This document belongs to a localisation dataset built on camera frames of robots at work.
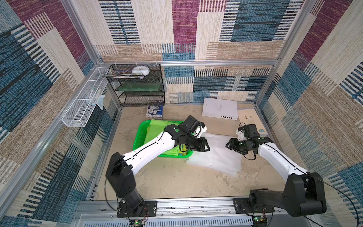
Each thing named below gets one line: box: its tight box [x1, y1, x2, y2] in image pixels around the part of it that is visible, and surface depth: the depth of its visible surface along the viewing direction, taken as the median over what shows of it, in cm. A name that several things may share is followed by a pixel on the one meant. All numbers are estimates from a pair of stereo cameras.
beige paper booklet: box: [237, 108, 268, 135], surface depth 113 cm
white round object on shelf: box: [131, 65, 150, 77], surface depth 91 cm
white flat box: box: [201, 97, 239, 121], surface depth 115 cm
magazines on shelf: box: [102, 69, 145, 79], surface depth 82 cm
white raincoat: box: [185, 132, 242, 177], surface depth 88 cm
